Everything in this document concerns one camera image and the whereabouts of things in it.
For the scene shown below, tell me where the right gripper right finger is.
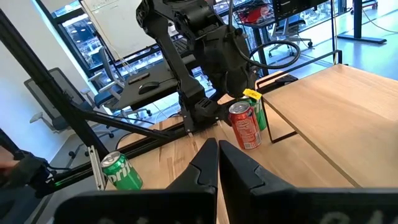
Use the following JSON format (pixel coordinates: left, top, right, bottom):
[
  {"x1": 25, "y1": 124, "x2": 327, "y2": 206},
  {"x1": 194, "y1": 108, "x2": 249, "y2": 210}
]
[{"x1": 218, "y1": 139, "x2": 398, "y2": 224}]

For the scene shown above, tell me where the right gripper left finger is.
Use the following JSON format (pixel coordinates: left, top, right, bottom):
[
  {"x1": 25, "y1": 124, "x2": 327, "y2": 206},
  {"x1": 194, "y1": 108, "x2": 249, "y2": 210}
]
[{"x1": 53, "y1": 138, "x2": 219, "y2": 224}]

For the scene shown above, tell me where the green soda can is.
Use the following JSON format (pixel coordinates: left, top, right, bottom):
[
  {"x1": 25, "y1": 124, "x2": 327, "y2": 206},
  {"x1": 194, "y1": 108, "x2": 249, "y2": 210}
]
[
  {"x1": 241, "y1": 96, "x2": 268, "y2": 131},
  {"x1": 99, "y1": 151, "x2": 144, "y2": 191}
]

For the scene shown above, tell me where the red soda can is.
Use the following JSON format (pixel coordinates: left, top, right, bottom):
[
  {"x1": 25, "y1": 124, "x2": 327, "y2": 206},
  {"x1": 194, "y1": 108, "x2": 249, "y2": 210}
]
[{"x1": 228, "y1": 101, "x2": 262, "y2": 151}]

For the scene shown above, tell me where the black computer monitor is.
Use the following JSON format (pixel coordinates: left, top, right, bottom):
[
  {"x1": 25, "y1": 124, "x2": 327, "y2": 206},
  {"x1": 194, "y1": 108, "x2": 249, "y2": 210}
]
[{"x1": 272, "y1": 0, "x2": 330, "y2": 18}]

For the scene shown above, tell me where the black computer mouse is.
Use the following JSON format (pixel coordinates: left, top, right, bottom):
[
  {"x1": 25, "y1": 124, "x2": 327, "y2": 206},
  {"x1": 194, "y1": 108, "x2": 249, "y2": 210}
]
[{"x1": 138, "y1": 81, "x2": 160, "y2": 95}]

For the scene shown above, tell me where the black flat device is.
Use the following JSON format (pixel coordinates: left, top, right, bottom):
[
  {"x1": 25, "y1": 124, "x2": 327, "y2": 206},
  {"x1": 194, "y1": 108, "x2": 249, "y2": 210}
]
[{"x1": 128, "y1": 72, "x2": 151, "y2": 85}]

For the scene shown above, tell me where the grey office desk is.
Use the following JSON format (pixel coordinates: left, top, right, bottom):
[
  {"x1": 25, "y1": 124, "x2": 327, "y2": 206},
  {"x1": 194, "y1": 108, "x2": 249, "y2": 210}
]
[{"x1": 116, "y1": 60, "x2": 200, "y2": 110}]

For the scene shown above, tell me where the black tripod stand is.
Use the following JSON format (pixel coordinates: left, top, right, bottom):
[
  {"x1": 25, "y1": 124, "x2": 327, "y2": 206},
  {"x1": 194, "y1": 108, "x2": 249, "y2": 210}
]
[{"x1": 329, "y1": 0, "x2": 340, "y2": 65}]

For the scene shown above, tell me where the black desk leg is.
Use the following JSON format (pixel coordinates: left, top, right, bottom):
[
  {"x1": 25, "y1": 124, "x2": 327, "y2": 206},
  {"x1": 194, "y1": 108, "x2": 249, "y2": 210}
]
[{"x1": 337, "y1": 0, "x2": 388, "y2": 45}]

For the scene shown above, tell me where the black framed window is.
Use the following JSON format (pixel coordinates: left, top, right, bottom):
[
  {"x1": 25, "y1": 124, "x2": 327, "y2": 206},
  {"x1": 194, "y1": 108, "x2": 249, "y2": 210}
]
[{"x1": 34, "y1": 0, "x2": 200, "y2": 82}]

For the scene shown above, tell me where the black mesh office chair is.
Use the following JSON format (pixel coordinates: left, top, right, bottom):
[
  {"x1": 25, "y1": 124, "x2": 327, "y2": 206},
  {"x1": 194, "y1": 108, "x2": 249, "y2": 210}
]
[{"x1": 24, "y1": 67, "x2": 94, "y2": 138}]

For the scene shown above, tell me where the person's hand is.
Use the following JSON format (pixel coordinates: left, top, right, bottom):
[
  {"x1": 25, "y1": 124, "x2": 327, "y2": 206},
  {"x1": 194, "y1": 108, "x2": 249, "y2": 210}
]
[{"x1": 0, "y1": 147, "x2": 18, "y2": 175}]

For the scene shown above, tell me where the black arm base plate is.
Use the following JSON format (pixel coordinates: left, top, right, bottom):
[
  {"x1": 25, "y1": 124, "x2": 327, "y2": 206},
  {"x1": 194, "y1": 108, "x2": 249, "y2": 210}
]
[{"x1": 182, "y1": 105, "x2": 228, "y2": 134}]

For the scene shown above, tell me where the black looped wrist cable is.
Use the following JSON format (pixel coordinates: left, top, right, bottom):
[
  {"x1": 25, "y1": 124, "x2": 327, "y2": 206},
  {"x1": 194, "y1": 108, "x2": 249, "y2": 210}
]
[{"x1": 248, "y1": 40, "x2": 302, "y2": 70}]

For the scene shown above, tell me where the black aluminium table frame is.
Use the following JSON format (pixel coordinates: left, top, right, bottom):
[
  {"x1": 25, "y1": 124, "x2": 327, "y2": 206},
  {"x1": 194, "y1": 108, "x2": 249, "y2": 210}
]
[{"x1": 46, "y1": 102, "x2": 299, "y2": 194}]

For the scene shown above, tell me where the white frame office chair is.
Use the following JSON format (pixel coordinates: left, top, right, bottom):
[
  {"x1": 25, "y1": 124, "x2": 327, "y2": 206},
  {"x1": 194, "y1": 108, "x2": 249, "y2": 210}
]
[
  {"x1": 80, "y1": 46, "x2": 153, "y2": 119},
  {"x1": 269, "y1": 15, "x2": 313, "y2": 58}
]

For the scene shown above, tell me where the silver metal bracket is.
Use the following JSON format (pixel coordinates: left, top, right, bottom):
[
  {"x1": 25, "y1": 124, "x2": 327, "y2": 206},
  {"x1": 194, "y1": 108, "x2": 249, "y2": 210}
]
[{"x1": 88, "y1": 145, "x2": 107, "y2": 191}]

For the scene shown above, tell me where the wooden shelf black metal frame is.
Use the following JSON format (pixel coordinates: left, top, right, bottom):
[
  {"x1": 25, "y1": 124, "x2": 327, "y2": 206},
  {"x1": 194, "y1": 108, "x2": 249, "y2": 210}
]
[{"x1": 254, "y1": 49, "x2": 398, "y2": 189}]

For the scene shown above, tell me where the small black camera mount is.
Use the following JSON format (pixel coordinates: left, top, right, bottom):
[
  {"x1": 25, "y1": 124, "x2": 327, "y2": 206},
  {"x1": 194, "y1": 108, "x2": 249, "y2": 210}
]
[{"x1": 12, "y1": 154, "x2": 55, "y2": 198}]

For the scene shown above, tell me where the black diagonal frame strut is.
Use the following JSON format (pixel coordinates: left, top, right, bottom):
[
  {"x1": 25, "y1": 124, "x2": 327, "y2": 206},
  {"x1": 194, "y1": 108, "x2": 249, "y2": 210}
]
[{"x1": 0, "y1": 9, "x2": 109, "y2": 156}]

